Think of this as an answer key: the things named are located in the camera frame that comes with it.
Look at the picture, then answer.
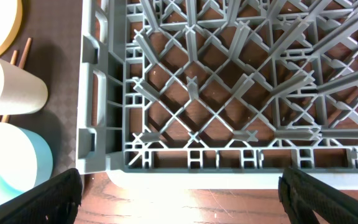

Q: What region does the dark brown serving tray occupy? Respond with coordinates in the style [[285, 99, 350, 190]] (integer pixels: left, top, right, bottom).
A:
[[1, 0, 82, 175]]

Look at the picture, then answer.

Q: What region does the wooden chopstick right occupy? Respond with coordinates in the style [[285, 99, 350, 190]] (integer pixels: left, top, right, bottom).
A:
[[1, 37, 33, 124]]

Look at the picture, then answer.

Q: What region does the wooden chopstick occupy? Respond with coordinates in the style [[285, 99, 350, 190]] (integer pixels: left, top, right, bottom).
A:
[[0, 50, 18, 123], [1, 37, 33, 124]]

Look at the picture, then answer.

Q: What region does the grey dishwasher rack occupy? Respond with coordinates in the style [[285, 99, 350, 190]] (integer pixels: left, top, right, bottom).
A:
[[76, 0, 358, 190]]

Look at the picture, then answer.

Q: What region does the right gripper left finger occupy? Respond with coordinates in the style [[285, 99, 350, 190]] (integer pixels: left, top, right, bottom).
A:
[[0, 168, 83, 224]]

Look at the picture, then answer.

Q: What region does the blue bowl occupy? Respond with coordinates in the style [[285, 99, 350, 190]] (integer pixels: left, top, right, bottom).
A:
[[0, 123, 53, 205]]

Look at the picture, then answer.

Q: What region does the white paper cup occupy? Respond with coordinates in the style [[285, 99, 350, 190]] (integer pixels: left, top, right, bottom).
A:
[[0, 59, 48, 115]]

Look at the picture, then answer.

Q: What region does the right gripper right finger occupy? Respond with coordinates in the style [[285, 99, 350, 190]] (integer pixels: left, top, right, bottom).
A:
[[278, 167, 358, 223]]

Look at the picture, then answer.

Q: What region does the wooden chopstick left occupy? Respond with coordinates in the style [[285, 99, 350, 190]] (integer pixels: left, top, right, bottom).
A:
[[0, 50, 18, 123]]

